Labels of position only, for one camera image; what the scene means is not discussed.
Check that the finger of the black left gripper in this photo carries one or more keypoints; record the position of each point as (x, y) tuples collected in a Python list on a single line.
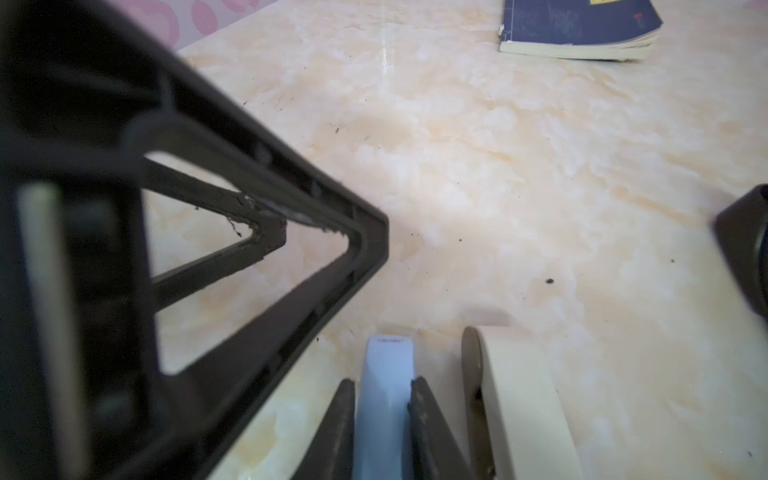
[(215, 397)]

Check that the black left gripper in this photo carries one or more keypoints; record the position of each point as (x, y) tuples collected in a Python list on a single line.
[(82, 394)]

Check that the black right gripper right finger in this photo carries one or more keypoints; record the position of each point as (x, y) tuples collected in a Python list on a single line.
[(435, 452)]

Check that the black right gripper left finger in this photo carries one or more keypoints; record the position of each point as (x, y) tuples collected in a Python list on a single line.
[(330, 454)]

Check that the blue book yellow label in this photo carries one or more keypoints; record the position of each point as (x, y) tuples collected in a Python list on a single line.
[(580, 29)]

